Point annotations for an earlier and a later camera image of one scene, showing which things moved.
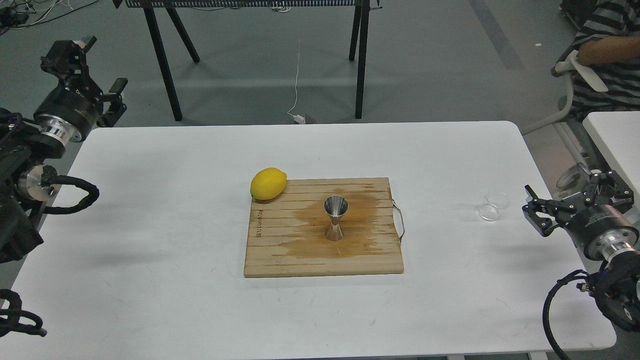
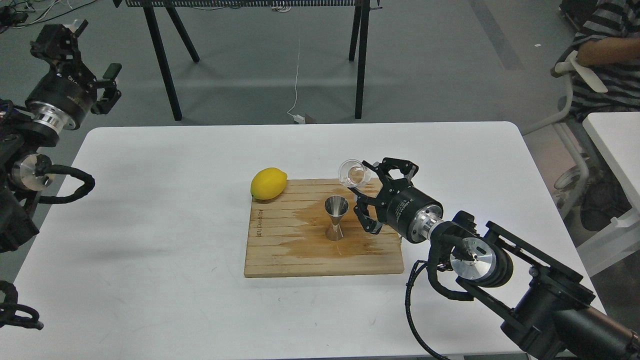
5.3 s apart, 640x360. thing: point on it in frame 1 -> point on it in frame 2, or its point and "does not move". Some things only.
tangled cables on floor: (16, 14) does not move
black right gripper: (604, 231) -> (408, 210)
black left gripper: (67, 111) -> (62, 98)
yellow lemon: (268, 183) does not move
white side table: (617, 135) does not move
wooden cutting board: (286, 233) does not move
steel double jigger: (335, 206) does not move
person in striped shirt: (608, 45) does not move
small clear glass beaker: (495, 200) -> (353, 173)
